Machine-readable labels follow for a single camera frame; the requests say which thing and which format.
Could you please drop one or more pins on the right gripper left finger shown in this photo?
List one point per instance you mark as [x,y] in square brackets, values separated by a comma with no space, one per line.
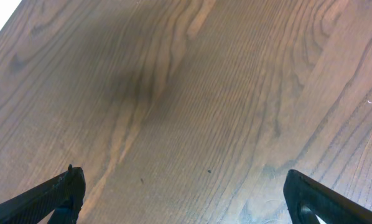
[61,197]

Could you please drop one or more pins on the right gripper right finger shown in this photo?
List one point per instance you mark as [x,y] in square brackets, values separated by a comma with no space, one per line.
[308,201]

